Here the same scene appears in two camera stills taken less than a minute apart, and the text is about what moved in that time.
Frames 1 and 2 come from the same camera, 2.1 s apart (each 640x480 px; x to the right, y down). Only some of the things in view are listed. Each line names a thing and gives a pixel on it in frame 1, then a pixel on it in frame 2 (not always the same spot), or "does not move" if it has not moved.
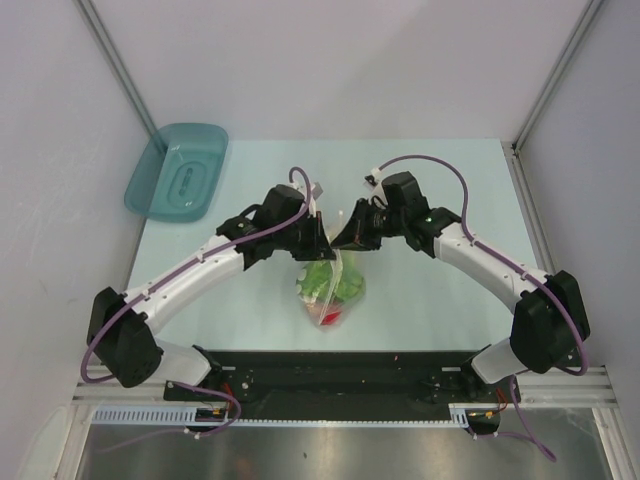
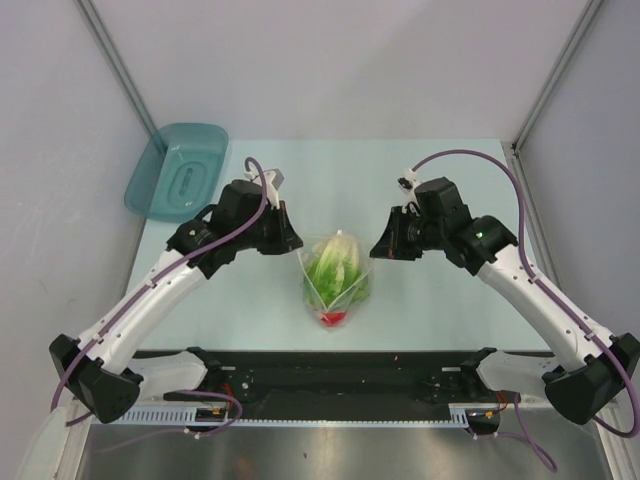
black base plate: (342, 384) does not move
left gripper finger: (324, 250) → (291, 240)
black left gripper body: (303, 238) → (266, 232)
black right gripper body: (380, 224) → (414, 234)
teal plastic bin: (176, 171) does not move
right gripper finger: (350, 232) → (386, 245)
